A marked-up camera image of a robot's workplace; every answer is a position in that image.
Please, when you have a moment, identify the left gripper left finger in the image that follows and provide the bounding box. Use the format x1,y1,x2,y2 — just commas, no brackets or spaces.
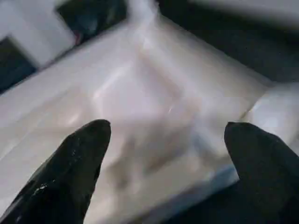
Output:
0,119,112,224

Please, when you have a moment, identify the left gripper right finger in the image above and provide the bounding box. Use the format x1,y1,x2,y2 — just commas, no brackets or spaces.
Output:
224,121,299,224

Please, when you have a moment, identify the white plastic table top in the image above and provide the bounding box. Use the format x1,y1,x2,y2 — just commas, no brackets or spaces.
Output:
0,23,299,224

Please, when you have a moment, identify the white plastic table leg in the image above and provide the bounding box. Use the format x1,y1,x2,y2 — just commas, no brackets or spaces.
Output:
130,0,164,38

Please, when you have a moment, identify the white cabinet with glass doors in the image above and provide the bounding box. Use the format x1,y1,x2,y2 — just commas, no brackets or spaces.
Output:
0,0,131,94

